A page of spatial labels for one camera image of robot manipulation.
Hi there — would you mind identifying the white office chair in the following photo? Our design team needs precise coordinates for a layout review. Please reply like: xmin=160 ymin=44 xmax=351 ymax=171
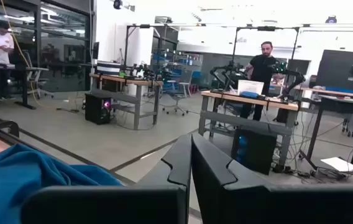
xmin=24 ymin=51 xmax=55 ymax=100

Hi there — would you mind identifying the black background camera rig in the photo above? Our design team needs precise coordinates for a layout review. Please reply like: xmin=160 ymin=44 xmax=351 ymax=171
xmin=124 ymin=24 xmax=179 ymax=75
xmin=231 ymin=26 xmax=301 ymax=72

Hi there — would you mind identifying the white paper sheet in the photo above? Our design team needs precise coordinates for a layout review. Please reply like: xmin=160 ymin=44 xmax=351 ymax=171
xmin=320 ymin=156 xmax=353 ymax=173

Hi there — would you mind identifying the white box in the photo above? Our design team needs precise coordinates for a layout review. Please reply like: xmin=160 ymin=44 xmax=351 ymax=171
xmin=237 ymin=79 xmax=265 ymax=96

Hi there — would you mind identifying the person in black top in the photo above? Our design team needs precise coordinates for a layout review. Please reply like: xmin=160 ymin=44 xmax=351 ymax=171
xmin=240 ymin=40 xmax=278 ymax=121

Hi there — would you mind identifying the large black monitor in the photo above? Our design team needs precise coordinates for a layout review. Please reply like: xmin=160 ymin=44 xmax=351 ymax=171
xmin=315 ymin=49 xmax=353 ymax=94

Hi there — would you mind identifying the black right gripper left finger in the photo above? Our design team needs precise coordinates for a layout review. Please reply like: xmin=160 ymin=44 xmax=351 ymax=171
xmin=21 ymin=133 xmax=193 ymax=224

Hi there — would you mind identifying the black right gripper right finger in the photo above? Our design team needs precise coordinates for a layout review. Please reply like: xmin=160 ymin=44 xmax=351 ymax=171
xmin=191 ymin=133 xmax=353 ymax=224

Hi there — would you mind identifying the yellow hanging cable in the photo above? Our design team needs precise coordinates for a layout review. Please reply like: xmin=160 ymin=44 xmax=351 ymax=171
xmin=0 ymin=0 xmax=45 ymax=108

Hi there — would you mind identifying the black computer tower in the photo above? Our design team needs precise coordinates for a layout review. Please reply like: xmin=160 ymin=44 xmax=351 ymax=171
xmin=231 ymin=128 xmax=278 ymax=175
xmin=85 ymin=93 xmax=113 ymax=126

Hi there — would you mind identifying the blue cloth garment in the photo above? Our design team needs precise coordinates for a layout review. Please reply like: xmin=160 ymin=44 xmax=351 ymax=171
xmin=0 ymin=143 xmax=123 ymax=224

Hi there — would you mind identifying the striped white bin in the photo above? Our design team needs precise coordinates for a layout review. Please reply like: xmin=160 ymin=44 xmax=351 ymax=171
xmin=96 ymin=60 xmax=122 ymax=76

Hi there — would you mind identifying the wood top workbench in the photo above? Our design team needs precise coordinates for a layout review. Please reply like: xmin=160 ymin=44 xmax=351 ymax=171
xmin=89 ymin=73 xmax=164 ymax=131
xmin=198 ymin=90 xmax=300 ymax=166

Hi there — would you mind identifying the grey office chair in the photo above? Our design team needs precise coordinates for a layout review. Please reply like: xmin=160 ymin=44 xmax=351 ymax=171
xmin=162 ymin=70 xmax=193 ymax=117

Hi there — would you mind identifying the black standing desk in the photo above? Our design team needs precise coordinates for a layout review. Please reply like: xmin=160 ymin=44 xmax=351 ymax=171
xmin=0 ymin=63 xmax=50 ymax=110

